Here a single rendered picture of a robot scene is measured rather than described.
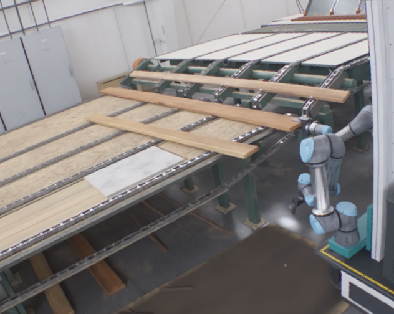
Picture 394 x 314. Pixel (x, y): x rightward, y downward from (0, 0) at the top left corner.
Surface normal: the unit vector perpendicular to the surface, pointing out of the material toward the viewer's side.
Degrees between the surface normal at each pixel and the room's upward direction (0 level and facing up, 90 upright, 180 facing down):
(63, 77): 90
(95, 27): 87
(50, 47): 90
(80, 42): 87
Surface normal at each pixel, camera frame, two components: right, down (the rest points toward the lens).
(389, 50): 0.52, 0.26
